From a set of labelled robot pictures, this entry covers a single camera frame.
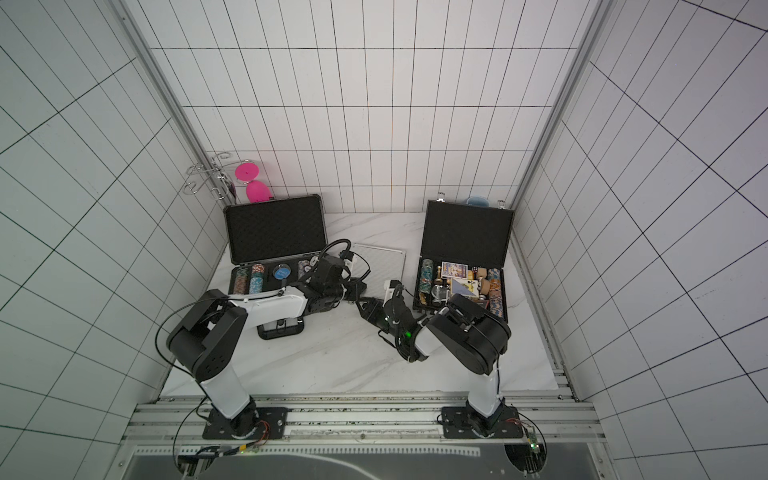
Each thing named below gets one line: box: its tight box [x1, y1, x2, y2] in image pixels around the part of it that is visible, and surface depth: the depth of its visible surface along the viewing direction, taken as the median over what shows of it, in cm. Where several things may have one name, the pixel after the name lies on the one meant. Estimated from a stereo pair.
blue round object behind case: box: [466, 195, 490, 207], surface depth 119 cm
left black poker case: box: [223, 194, 329, 340], surface depth 103 cm
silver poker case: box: [352, 243, 406, 299], surface depth 92 cm
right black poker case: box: [413, 199, 514, 321], surface depth 101 cm
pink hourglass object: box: [234, 159, 273, 204], surface depth 96 cm
